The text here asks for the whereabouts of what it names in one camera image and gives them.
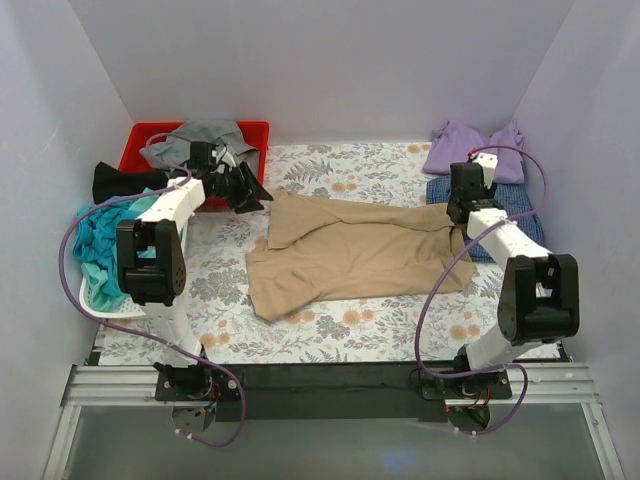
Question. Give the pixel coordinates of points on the floral table mat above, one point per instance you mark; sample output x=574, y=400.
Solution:
x=376, y=329

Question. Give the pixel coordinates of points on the red plastic bin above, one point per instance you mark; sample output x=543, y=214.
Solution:
x=256, y=134

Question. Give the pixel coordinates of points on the black t shirt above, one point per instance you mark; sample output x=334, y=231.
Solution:
x=109, y=182

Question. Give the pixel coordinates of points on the white laundry basket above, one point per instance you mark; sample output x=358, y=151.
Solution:
x=125, y=312

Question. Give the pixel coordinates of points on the grey button shirt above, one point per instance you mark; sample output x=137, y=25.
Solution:
x=175, y=149

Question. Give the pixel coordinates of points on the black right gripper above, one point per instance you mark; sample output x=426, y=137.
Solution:
x=455, y=214

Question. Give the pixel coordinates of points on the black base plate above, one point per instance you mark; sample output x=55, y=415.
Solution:
x=228, y=402

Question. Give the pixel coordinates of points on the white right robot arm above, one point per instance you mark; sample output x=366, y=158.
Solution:
x=539, y=297

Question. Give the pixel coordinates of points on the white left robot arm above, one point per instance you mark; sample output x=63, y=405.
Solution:
x=171, y=323

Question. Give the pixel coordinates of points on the aluminium mounting rail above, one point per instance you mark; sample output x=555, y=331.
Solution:
x=545, y=383

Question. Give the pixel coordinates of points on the mint green t shirt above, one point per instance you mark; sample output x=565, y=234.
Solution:
x=104, y=303

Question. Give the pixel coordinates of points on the beige polo shirt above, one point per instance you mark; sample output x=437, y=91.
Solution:
x=320, y=249

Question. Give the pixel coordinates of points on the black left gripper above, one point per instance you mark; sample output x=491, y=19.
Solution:
x=240, y=185

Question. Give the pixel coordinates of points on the blue t shirt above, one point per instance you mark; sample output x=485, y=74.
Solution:
x=95, y=248

